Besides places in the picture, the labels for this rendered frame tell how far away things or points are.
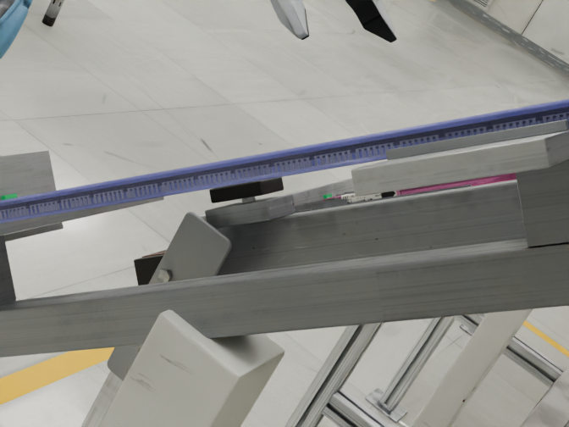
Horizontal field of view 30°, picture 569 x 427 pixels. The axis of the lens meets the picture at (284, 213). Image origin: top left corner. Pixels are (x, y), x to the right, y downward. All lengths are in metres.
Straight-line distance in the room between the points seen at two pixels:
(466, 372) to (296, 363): 0.57
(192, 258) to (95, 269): 1.49
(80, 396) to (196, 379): 1.38
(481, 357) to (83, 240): 0.97
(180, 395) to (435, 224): 0.31
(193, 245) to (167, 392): 0.29
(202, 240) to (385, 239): 0.15
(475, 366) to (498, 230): 1.16
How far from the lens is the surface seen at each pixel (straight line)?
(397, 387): 2.46
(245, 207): 0.87
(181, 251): 0.89
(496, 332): 1.95
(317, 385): 1.71
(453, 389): 2.00
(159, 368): 0.61
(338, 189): 1.21
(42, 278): 2.25
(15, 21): 1.18
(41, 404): 1.91
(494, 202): 0.82
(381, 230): 0.85
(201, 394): 0.60
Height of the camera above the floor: 1.10
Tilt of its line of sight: 20 degrees down
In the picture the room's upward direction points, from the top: 30 degrees clockwise
